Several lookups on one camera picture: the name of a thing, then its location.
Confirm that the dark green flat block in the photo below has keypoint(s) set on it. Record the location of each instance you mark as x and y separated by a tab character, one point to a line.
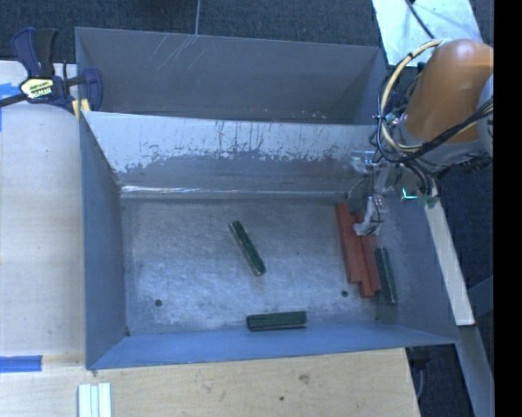
277	320
386	276
247	248

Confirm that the grey metal bin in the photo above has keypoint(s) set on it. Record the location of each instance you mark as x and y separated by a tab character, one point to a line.
252	250

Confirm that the red-brown flat block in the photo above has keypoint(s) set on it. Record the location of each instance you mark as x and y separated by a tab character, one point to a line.
352	250
371	276

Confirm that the pale wood flat board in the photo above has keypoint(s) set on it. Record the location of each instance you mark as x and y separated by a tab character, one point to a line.
43	233

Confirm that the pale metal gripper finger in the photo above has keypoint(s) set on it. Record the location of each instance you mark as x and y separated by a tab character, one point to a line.
366	215
379	209

